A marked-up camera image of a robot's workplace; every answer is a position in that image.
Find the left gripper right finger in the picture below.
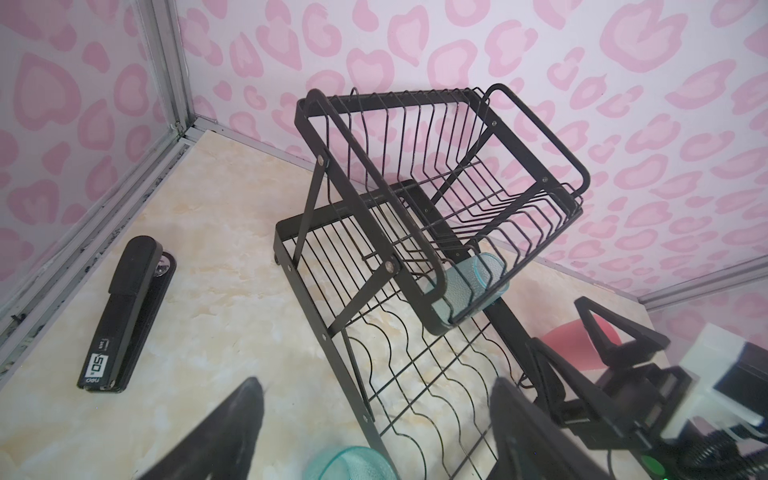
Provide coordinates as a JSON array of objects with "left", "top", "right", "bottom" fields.
[{"left": 488, "top": 377, "right": 609, "bottom": 480}]

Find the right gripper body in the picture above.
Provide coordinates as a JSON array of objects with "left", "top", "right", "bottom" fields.
[{"left": 557, "top": 363, "right": 692, "bottom": 451}]

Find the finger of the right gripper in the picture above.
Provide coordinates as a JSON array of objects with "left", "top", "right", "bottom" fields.
[
  {"left": 574, "top": 296, "right": 672, "bottom": 368},
  {"left": 528, "top": 338, "right": 606, "bottom": 423}
]

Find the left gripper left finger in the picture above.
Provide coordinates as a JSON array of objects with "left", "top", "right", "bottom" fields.
[{"left": 141, "top": 377, "right": 264, "bottom": 479}]

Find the teal frosted tumbler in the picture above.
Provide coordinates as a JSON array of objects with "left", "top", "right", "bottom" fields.
[
  {"left": 302, "top": 446, "right": 398, "bottom": 480},
  {"left": 432, "top": 252, "right": 509, "bottom": 325}
]

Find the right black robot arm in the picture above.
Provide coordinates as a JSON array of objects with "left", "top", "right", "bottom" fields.
[{"left": 528, "top": 297, "right": 767, "bottom": 479}]

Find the pink cup at back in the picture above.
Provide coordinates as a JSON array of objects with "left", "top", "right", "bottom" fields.
[{"left": 542, "top": 319, "right": 605, "bottom": 372}]

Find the black stapler left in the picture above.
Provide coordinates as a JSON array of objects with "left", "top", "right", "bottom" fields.
[{"left": 77, "top": 235, "right": 177, "bottom": 393}]

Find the black wire dish rack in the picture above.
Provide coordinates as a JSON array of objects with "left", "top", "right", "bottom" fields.
[{"left": 274, "top": 84, "right": 591, "bottom": 479}]

